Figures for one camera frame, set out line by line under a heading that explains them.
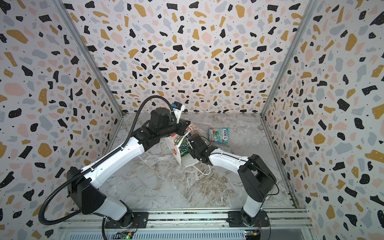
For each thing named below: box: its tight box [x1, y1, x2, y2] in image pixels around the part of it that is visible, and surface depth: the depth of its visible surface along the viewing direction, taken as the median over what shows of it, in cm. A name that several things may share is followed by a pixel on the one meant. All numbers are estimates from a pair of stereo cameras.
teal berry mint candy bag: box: [208, 127, 230, 144], surface depth 108 cm
